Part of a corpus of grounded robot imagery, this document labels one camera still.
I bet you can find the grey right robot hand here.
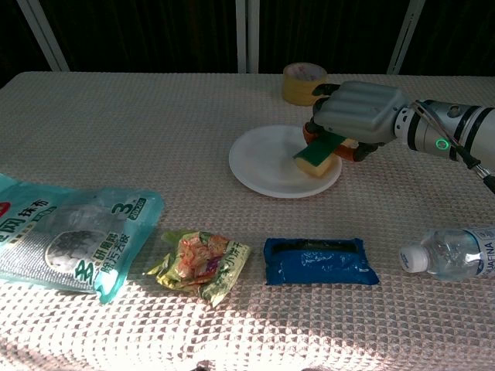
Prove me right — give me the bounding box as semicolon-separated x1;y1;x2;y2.
302;80;410;163

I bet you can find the green yellow sponge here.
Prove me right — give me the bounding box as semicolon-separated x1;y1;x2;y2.
292;131;358;179

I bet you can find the white round plate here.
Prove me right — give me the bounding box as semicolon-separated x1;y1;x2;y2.
228;124;343;199

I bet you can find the yellow tape roll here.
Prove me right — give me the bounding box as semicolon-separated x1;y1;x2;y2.
282;63;328;106

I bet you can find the blue tissue pack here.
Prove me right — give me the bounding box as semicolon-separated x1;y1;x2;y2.
263;236;381;287

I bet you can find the clear plastic water bottle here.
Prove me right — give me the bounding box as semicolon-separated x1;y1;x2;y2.
399;225;495;282

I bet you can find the beige waffle-weave tablecloth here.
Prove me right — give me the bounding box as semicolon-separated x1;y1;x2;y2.
0;70;495;371

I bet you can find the yellow-green snack packet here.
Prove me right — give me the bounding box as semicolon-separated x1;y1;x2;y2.
143;229;251;308

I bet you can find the teal cleaning cloth package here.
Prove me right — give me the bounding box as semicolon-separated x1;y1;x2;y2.
0;172;165;306

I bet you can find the white slanted frame bar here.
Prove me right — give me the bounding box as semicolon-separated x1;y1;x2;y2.
386;0;420;76
15;0;70;73

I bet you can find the white vertical frame post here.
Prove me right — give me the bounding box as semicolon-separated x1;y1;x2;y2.
234;0;261;74

